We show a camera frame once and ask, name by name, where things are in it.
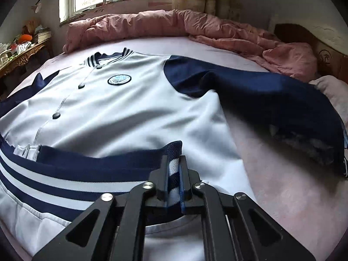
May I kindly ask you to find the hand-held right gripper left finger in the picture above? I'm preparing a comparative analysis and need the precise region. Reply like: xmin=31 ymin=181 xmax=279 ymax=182
xmin=32 ymin=155 xmax=171 ymax=261

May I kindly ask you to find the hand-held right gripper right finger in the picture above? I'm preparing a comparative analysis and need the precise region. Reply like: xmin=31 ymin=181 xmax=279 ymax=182
xmin=179 ymin=155 xmax=317 ymax=261

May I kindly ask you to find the light grey garment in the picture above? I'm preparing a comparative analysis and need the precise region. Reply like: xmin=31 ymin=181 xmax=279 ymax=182
xmin=0 ymin=47 xmax=348 ymax=261

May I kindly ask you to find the pink quilt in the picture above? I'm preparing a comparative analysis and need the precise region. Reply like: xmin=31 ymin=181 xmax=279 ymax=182
xmin=63 ymin=9 xmax=318 ymax=83

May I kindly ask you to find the pink pillow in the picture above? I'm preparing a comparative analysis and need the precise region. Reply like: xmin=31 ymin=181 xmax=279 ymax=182
xmin=308 ymin=75 xmax=348 ymax=131

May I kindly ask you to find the carved wooden side table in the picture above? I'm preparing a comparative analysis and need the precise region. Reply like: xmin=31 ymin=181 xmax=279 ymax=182
xmin=0 ymin=37 xmax=53 ymax=93

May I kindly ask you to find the stack of books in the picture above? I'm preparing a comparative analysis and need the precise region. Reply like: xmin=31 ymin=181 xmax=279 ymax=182
xmin=34 ymin=27 xmax=52 ymax=44

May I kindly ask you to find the wooden headboard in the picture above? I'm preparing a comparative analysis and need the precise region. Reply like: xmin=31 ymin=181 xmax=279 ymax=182
xmin=313 ymin=37 xmax=348 ymax=83

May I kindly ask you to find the orange soft toy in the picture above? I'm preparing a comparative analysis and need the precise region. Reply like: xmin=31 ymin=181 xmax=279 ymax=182
xmin=17 ymin=33 xmax=34 ymax=44

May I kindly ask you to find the pile of table clutter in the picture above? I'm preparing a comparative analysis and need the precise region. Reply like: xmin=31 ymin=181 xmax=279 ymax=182
xmin=0 ymin=16 xmax=52 ymax=63

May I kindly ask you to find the wall lamp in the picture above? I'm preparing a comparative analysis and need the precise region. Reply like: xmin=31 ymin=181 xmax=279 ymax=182
xmin=31 ymin=0 xmax=52 ymax=13

